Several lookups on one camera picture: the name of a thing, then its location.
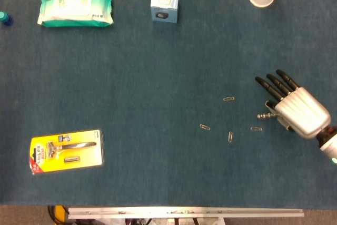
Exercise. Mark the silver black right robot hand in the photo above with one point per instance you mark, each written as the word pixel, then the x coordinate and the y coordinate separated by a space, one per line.
pixel 302 111

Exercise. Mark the metal paperclip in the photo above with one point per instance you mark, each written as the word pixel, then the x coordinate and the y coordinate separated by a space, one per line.
pixel 230 137
pixel 229 99
pixel 204 127
pixel 256 129

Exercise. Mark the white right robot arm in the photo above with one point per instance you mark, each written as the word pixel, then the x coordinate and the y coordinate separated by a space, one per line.
pixel 329 146

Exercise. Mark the teal felt table cloth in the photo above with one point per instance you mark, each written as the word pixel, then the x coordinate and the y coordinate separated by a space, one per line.
pixel 131 90

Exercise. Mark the light blue speaker box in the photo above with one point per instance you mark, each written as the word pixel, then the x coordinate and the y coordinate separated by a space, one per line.
pixel 164 1

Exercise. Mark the yellow razor blister pack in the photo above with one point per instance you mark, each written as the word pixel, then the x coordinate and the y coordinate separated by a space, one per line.
pixel 65 152

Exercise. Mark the green white wet wipes pack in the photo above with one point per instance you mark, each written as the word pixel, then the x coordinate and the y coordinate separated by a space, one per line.
pixel 76 9

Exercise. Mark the blue bottle cap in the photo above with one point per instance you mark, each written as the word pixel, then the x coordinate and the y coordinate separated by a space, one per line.
pixel 5 19

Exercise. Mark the aluminium rail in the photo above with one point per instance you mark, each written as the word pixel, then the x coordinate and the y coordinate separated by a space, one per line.
pixel 184 212

